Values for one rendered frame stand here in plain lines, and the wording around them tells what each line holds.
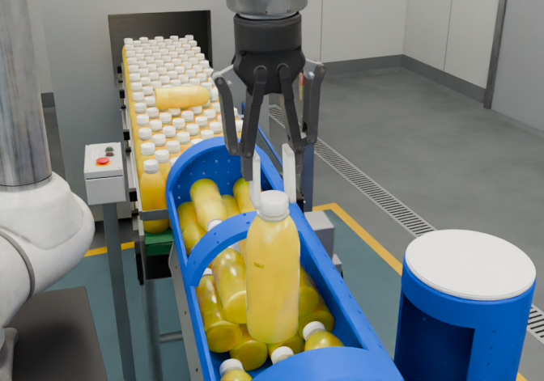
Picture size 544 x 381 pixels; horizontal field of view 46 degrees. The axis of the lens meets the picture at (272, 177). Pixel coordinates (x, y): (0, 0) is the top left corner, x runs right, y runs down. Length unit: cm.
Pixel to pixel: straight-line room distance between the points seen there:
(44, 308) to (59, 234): 22
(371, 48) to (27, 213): 573
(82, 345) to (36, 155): 37
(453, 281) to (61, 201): 80
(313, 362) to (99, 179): 105
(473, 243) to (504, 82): 415
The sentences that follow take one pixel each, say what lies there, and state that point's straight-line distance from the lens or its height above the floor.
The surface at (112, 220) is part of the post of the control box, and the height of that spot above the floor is 91.
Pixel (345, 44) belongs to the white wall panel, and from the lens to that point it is 654.
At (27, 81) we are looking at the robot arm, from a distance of 117.
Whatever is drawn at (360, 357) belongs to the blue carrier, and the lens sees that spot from 90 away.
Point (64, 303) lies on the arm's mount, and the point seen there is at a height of 102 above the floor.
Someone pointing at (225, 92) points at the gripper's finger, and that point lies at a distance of 73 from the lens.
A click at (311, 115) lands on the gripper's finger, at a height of 155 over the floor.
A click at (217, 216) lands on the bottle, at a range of 142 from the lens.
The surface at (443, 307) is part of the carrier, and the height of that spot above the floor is 99.
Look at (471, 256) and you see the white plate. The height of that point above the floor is 104.
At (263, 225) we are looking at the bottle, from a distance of 81.
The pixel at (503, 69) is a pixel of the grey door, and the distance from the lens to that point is 566.
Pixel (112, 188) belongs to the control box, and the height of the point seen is 104.
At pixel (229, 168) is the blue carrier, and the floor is 115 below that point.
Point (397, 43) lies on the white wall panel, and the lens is 685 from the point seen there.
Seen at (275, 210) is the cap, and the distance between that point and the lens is 79.
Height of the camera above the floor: 181
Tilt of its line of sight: 25 degrees down
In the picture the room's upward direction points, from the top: straight up
